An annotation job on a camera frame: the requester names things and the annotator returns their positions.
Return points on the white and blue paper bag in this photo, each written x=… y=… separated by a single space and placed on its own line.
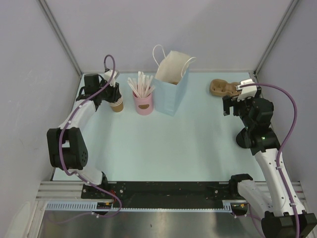
x=173 y=66

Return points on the bundle of wrapped white straws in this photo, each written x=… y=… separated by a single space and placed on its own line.
x=142 y=86

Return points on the pink straw holder cup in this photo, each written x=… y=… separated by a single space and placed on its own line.
x=143 y=106

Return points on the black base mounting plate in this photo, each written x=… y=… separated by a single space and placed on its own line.
x=175 y=194

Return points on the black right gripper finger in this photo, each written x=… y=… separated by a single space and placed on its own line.
x=226 y=110
x=229 y=101

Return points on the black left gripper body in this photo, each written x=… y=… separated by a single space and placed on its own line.
x=109 y=93

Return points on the aluminium frame rail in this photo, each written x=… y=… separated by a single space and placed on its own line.
x=76 y=196

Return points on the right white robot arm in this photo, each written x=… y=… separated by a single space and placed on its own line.
x=281 y=212

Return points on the stack of brown paper cups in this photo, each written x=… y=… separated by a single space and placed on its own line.
x=117 y=106

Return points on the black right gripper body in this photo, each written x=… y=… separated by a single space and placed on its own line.
x=244 y=105

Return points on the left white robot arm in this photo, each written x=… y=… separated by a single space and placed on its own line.
x=66 y=145

